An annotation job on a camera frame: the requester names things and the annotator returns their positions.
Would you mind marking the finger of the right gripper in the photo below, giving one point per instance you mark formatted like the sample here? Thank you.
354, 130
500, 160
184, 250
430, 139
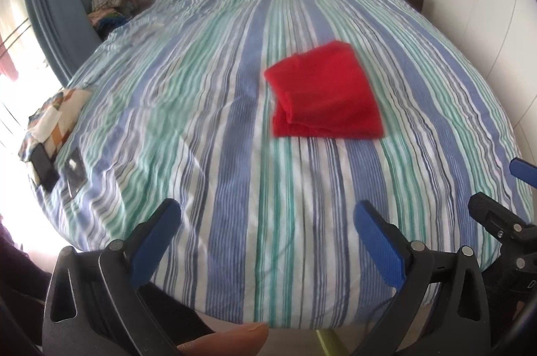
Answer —
498, 221
524, 171

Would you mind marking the striped blue green bedspread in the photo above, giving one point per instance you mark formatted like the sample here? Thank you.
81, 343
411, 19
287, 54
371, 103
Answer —
180, 109

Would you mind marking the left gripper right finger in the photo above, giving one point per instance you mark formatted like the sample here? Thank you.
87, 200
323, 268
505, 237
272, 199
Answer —
459, 319

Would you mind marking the person's left hand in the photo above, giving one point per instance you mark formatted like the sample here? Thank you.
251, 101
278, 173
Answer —
244, 340

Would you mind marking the pile of clothes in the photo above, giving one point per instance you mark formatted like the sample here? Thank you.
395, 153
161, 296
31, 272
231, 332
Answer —
107, 15

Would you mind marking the dark flat card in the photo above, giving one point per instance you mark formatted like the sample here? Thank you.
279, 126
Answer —
73, 173

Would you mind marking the white wardrobe doors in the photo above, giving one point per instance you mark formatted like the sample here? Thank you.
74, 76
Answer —
486, 3

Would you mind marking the green slipper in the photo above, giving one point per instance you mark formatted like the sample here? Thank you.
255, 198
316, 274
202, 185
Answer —
331, 343

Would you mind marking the red knit sweater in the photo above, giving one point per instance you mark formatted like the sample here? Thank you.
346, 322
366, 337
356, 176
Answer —
323, 93

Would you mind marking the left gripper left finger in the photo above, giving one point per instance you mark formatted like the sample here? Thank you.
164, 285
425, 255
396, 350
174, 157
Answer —
93, 305

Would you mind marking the black smartphone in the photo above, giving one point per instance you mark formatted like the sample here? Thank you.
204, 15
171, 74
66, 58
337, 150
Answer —
46, 176

